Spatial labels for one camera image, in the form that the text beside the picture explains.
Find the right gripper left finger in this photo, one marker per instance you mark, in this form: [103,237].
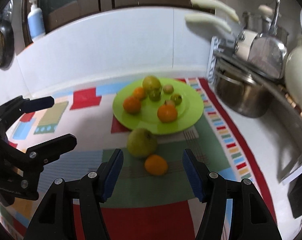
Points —
[54,217]

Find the green apple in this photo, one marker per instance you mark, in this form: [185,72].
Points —
[141,143]

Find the small tan fruit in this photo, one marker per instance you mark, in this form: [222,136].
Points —
[169,103]

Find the small orange mandarin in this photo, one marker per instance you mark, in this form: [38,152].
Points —
[139,93]
[156,165]

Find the green plate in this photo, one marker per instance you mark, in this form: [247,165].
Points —
[158,106]

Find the orange with stem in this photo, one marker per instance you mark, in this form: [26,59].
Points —
[167,113]

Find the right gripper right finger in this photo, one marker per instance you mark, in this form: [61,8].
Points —
[250,218]

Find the cream saucepan lower handle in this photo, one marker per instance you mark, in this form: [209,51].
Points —
[212,30]

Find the cream saucepan handle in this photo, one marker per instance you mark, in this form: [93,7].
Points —
[216,5]
[212,30]

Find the steel scoop ladle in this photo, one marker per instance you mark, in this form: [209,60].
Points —
[267,53]

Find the white ceramic pot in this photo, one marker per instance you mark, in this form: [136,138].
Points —
[293,73]

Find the steel pot under rack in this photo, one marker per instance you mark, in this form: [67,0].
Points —
[241,93]

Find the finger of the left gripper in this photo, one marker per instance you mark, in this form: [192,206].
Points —
[12,110]
[41,154]

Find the black knife block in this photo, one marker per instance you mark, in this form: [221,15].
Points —
[295,198]

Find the steel pot with lid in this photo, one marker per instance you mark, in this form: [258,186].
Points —
[261,22]

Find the cream saucepan upper handle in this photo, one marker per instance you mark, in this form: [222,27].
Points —
[216,5]

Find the small yellow fruit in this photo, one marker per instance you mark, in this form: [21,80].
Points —
[168,89]

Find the black frying pan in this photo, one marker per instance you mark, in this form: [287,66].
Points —
[6,44]

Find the large orange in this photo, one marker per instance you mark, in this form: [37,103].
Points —
[132,105]

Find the colourful patterned table mat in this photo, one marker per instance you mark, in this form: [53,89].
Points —
[152,198]

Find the small green citrus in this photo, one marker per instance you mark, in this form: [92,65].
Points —
[177,99]
[155,95]

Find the blue pump soap bottle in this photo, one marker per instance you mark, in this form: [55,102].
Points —
[35,21]

